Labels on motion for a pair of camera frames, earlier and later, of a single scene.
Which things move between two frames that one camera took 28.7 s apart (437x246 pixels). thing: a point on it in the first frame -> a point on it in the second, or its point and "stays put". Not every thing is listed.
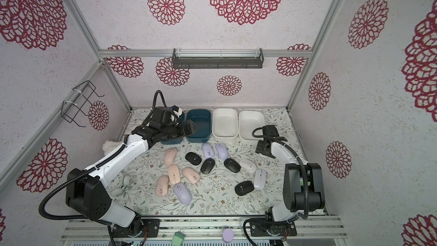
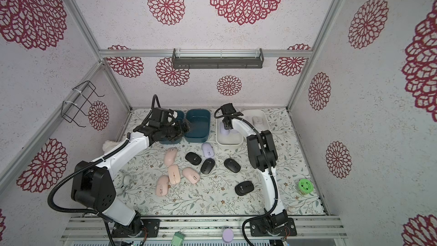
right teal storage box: x=203 y=118 stays put
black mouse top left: x=193 y=158 stays put
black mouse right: x=231 y=164 stays put
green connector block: x=177 y=239 stays put
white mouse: x=248 y=165 -> x=258 y=122
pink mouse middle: x=174 y=174 stays put
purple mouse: x=207 y=150 stays put
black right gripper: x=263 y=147 -> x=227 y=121
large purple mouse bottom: x=183 y=193 -> x=223 y=131
